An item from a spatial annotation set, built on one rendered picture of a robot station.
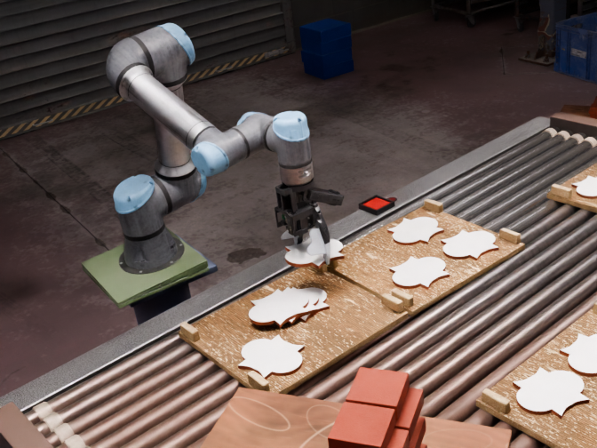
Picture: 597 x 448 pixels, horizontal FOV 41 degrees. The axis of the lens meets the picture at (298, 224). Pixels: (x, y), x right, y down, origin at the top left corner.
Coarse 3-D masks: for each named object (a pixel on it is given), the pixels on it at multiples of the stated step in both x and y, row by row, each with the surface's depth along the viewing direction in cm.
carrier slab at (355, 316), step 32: (320, 288) 198; (352, 288) 196; (224, 320) 190; (320, 320) 185; (352, 320) 184; (384, 320) 183; (224, 352) 179; (320, 352) 175; (352, 352) 176; (288, 384) 166
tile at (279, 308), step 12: (252, 300) 190; (264, 300) 190; (276, 300) 189; (288, 300) 189; (300, 300) 188; (252, 312) 186; (264, 312) 186; (276, 312) 185; (288, 312) 184; (300, 312) 184; (264, 324) 183
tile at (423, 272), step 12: (408, 264) 201; (420, 264) 200; (432, 264) 200; (444, 264) 199; (396, 276) 196; (408, 276) 196; (420, 276) 195; (432, 276) 195; (444, 276) 195; (408, 288) 193
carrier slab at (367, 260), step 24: (408, 216) 226; (432, 216) 224; (360, 240) 217; (384, 240) 215; (432, 240) 212; (504, 240) 208; (360, 264) 206; (384, 264) 204; (456, 264) 200; (480, 264) 199; (384, 288) 194; (432, 288) 192; (456, 288) 192; (408, 312) 186
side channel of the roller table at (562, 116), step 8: (560, 112) 278; (552, 120) 276; (560, 120) 273; (568, 120) 271; (576, 120) 270; (584, 120) 269; (592, 120) 268; (560, 128) 274; (568, 128) 272; (576, 128) 269; (584, 128) 267; (592, 128) 265
